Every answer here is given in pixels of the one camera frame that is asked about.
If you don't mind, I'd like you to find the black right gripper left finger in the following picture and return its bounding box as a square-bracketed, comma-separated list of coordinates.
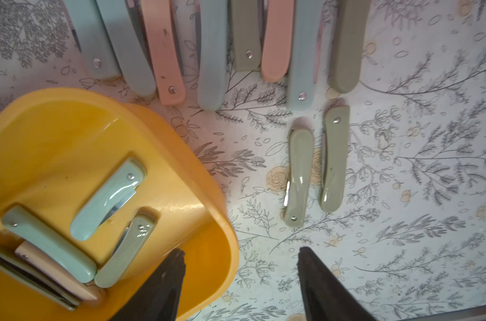
[111, 248, 186, 321]

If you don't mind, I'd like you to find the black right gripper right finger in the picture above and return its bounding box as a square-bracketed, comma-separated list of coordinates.
[297, 247, 375, 321]

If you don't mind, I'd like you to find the sage green folding knife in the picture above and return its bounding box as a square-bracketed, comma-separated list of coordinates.
[284, 128, 314, 228]
[94, 214, 156, 288]
[329, 0, 371, 94]

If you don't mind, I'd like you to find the grey green folding knife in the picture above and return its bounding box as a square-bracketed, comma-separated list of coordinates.
[320, 106, 350, 213]
[0, 246, 81, 311]

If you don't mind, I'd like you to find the mint green folding knife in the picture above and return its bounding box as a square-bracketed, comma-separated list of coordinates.
[70, 158, 146, 241]
[1, 205, 97, 284]

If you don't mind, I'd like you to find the pink folding fruit knife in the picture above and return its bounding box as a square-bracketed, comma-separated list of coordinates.
[261, 0, 295, 83]
[141, 0, 186, 106]
[15, 241, 105, 304]

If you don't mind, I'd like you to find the yellow plastic storage box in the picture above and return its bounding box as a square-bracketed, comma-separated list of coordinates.
[0, 88, 239, 320]

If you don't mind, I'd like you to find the light blue folding knife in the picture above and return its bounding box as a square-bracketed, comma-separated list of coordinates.
[196, 0, 228, 110]
[287, 0, 323, 110]

